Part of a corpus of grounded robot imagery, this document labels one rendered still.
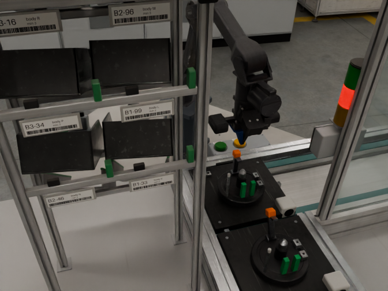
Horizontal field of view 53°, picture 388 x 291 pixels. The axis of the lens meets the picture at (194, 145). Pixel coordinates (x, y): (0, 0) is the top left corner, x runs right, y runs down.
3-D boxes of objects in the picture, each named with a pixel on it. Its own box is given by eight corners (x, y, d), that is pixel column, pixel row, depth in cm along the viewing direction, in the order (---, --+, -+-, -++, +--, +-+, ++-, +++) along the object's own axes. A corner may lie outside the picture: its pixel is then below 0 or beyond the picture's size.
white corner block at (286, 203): (273, 207, 114) (275, 197, 111) (287, 204, 115) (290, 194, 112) (280, 219, 110) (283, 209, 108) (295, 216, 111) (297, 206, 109)
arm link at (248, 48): (184, 12, 109) (191, -20, 100) (211, 8, 112) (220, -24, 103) (231, 93, 98) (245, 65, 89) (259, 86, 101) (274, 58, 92)
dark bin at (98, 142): (56, 140, 98) (52, 111, 97) (109, 137, 100) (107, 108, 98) (21, 174, 71) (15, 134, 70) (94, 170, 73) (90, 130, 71)
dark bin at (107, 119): (116, 131, 102) (114, 102, 100) (167, 128, 103) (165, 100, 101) (104, 160, 75) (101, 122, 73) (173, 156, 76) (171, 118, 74)
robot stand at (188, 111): (179, 129, 158) (178, 85, 146) (210, 141, 152) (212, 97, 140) (157, 148, 148) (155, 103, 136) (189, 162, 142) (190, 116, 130)
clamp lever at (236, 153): (230, 169, 119) (232, 149, 114) (236, 168, 119) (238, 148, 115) (234, 176, 116) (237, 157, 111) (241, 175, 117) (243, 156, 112)
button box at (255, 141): (206, 156, 139) (207, 142, 135) (261, 146, 144) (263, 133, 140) (213, 169, 134) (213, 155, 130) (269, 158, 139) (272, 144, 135)
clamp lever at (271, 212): (265, 235, 100) (265, 208, 98) (273, 233, 101) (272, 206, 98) (272, 242, 97) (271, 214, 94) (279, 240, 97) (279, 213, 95)
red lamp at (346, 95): (334, 100, 92) (339, 81, 89) (352, 97, 93) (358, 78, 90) (346, 111, 88) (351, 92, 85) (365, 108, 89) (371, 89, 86)
